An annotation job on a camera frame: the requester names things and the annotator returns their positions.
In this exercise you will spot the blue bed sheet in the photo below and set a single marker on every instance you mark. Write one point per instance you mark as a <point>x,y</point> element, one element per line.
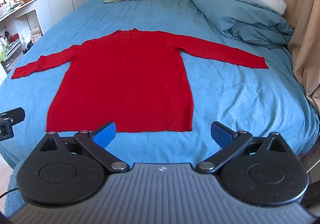
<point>225,99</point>

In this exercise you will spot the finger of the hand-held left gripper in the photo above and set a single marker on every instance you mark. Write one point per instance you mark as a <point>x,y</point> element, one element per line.
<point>11,116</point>

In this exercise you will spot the beige curtain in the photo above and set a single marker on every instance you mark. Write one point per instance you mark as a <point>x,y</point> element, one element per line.
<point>302,14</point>

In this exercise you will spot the long blue bolster pillow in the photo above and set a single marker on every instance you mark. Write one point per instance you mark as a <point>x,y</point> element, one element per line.
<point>240,19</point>

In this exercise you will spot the white cluttered shelf unit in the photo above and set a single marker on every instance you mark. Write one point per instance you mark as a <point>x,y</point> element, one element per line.
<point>15,21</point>

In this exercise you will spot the red towel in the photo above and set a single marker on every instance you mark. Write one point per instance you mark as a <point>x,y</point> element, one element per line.
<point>120,84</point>

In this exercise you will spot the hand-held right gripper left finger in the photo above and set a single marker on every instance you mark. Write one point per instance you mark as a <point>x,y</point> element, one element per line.
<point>106,136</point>

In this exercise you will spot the blue shaggy rug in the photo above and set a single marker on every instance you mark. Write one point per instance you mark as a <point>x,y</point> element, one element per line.
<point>11,199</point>

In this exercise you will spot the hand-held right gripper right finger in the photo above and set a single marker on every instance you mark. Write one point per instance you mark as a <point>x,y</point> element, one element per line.
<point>221,135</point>

